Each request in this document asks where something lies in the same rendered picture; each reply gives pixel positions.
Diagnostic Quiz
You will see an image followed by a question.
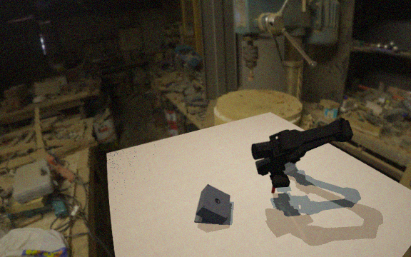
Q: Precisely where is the grey sloped panel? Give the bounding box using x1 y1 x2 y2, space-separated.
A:
194 184 230 224

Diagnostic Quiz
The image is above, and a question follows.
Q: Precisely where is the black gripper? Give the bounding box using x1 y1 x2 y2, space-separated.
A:
269 156 290 188

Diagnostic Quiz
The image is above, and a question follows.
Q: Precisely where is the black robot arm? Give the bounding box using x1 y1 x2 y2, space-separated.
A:
252 117 354 176

